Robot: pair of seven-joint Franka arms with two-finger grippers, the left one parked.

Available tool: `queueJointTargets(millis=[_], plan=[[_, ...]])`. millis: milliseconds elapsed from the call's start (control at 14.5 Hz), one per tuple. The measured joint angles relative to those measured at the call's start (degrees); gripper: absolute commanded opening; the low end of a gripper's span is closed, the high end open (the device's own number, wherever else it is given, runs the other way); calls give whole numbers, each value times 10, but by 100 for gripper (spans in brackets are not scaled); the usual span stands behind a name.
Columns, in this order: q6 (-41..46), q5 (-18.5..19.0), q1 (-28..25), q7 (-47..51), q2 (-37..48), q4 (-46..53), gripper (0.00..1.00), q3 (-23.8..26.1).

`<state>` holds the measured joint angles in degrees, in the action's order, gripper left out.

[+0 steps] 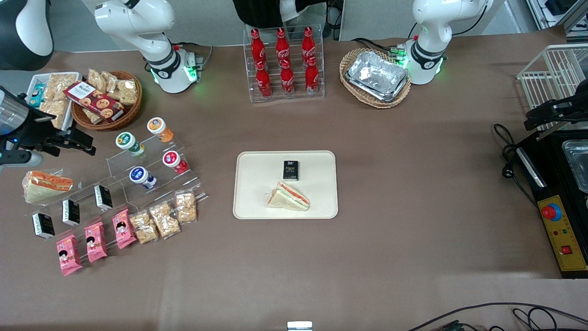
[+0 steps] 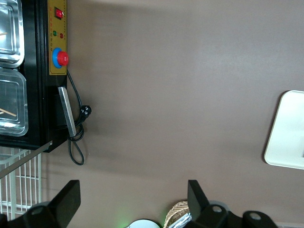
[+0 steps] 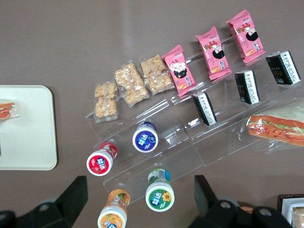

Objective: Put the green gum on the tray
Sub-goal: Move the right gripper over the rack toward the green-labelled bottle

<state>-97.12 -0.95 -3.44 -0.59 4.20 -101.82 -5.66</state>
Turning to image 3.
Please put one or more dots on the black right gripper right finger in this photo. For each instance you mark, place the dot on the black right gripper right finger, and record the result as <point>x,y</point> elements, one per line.
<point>211,209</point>

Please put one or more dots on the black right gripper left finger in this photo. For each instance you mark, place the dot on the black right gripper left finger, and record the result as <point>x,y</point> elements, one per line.
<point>69,204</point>

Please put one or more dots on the green gum bottle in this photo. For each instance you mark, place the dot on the green gum bottle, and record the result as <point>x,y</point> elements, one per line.
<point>159,197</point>

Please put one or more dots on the orange gum bottle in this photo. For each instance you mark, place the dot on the orange gum bottle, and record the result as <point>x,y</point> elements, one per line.
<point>111,218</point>

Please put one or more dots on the red gum bottle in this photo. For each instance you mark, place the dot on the red gum bottle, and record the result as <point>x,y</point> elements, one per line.
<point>99,162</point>

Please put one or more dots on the dark board under white tray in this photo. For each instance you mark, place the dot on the dark board under white tray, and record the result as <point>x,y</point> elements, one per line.
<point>279,206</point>

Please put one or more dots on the white rectangular snack tray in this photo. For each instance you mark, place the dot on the white rectangular snack tray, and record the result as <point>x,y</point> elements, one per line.
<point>287,209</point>

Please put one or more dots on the beige plastic tray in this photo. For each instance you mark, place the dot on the beige plastic tray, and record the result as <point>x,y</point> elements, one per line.
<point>28,133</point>

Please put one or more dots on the rice crisp pack in tray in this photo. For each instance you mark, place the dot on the rice crisp pack in tray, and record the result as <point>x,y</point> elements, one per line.
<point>298,218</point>

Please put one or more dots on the blue gum bottle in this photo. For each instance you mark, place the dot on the blue gum bottle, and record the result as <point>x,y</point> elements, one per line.
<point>145,140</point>

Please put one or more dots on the clear acrylic step stand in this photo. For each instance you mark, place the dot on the clear acrylic step stand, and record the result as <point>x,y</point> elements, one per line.
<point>166,152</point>
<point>225,147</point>

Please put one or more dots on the small black white box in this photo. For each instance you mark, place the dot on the small black white box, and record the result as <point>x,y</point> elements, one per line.
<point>282,67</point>
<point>247,86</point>
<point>204,108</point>

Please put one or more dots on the wrapped triangle sandwich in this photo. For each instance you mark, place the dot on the wrapped triangle sandwich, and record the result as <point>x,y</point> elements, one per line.
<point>7,111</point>
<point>275,128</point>

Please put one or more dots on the clear rice crisp pack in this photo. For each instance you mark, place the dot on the clear rice crisp pack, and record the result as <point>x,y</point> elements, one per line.
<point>105,104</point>
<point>131,83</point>
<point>155,73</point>

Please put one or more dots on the pink cartoon snack pack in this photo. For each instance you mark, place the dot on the pink cartoon snack pack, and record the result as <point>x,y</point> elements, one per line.
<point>247,38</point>
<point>215,54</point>
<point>180,71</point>

